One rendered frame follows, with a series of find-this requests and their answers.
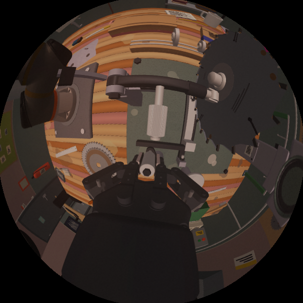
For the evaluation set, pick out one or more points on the white ruler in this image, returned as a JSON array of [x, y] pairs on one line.
[[66, 151]]

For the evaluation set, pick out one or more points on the grey square mounting plate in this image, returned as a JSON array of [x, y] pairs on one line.
[[84, 106]]

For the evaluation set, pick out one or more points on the large dark saw blade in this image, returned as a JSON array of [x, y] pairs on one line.
[[248, 94]]

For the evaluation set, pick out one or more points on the brown wooden block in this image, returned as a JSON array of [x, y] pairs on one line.
[[139, 30]]

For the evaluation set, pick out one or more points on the white printed paper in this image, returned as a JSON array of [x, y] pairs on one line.
[[180, 14]]

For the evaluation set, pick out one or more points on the white round disc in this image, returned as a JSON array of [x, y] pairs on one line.
[[197, 178]]

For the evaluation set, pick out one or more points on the black clamp lever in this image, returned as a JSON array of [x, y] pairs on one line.
[[156, 81]]

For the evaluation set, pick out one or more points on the grey round disc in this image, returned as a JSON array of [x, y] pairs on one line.
[[202, 46], [175, 36]]

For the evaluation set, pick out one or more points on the black round knob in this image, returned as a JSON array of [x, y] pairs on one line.
[[137, 61]]

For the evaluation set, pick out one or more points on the white tag card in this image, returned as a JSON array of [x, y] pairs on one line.
[[63, 173]]

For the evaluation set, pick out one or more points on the grey control box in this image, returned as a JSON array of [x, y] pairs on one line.
[[201, 236]]

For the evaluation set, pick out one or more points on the dark notebook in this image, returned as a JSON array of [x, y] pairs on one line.
[[73, 223]]

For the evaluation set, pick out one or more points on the black flat crossbar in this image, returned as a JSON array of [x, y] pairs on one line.
[[158, 144]]

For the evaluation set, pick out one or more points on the black feed crank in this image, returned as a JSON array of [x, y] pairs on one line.
[[253, 127]]

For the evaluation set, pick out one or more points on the light grey bore bush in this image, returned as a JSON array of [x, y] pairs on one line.
[[148, 159]]

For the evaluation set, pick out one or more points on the grey grinding head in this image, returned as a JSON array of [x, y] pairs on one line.
[[279, 170]]

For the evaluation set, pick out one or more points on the small silver saw blade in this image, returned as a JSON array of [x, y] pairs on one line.
[[97, 157]]

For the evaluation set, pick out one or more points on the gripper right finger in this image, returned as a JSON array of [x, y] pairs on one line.
[[187, 187]]

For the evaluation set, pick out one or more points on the grey knurled knob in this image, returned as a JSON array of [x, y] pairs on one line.
[[156, 118]]

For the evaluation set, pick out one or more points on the green box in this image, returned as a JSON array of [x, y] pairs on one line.
[[200, 212]]

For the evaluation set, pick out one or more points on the yellow and white label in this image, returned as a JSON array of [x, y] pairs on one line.
[[245, 260]]

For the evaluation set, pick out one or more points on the green notice board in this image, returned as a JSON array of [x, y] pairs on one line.
[[7, 142]]

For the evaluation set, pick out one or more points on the grey slide rail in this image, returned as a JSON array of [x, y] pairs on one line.
[[190, 118]]

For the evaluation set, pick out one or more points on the dark grey cabinet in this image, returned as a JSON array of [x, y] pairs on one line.
[[40, 215]]

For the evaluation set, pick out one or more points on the blue and black box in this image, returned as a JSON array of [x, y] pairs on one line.
[[77, 40]]

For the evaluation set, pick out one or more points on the white pencil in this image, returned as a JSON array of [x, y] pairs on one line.
[[97, 32]]

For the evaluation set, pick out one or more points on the orange framed sign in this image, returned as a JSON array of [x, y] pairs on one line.
[[24, 183]]

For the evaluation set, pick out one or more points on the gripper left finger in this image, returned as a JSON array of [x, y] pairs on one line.
[[107, 176]]

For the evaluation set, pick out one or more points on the white arbor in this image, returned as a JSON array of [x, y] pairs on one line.
[[216, 79]]

